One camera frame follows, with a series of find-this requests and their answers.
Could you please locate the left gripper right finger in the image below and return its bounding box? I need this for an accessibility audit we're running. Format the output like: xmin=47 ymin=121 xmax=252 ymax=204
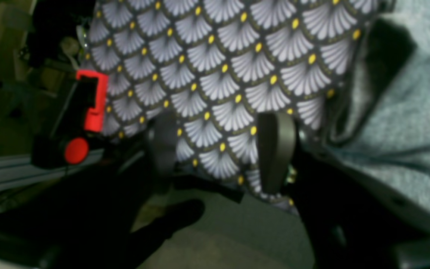
xmin=256 ymin=111 xmax=430 ymax=239

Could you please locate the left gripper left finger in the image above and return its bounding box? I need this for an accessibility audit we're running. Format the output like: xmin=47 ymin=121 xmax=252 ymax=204
xmin=118 ymin=112 xmax=180 ymax=195

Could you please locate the grey T-shirt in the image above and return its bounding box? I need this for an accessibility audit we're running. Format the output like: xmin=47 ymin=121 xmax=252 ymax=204
xmin=325 ymin=0 xmax=430 ymax=212

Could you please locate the red and black clamp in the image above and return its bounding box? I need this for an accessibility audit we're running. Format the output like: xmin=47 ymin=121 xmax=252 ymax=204
xmin=30 ymin=69 xmax=109 ymax=170

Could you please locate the fan-patterned tablecloth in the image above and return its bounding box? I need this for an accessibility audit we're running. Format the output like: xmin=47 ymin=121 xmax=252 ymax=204
xmin=82 ymin=0 xmax=391 ymax=213

